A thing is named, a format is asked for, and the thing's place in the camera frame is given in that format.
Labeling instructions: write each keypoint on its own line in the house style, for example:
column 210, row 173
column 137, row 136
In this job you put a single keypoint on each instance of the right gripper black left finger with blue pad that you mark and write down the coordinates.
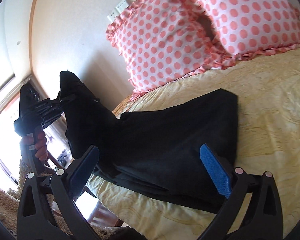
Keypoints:
column 35, row 219

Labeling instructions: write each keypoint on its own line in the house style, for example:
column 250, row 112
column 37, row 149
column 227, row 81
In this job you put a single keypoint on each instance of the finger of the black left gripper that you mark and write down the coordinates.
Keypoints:
column 49, row 118
column 60, row 103

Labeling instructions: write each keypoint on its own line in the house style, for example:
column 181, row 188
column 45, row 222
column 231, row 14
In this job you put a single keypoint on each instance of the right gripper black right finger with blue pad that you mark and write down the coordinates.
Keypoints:
column 252, row 209

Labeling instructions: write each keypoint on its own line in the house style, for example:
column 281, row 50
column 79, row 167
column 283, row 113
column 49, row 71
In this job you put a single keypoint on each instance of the black pants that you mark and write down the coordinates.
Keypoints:
column 155, row 153

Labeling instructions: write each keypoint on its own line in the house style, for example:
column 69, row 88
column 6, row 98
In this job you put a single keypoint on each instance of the person's left hand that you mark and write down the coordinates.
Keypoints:
column 40, row 146

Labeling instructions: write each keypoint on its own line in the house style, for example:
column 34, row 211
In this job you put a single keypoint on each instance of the left pink polka dot pillow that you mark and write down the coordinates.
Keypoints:
column 162, row 41

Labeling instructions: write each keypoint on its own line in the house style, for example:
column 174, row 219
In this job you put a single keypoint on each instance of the pink polka dot pillow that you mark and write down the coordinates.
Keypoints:
column 162, row 41
column 247, row 28

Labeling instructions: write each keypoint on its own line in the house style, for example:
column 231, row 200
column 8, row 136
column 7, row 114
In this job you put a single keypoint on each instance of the yellow floral bed cover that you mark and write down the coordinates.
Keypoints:
column 268, row 90

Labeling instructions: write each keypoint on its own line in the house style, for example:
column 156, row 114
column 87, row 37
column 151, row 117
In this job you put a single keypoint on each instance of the right pink polka dot pillow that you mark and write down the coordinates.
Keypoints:
column 247, row 28

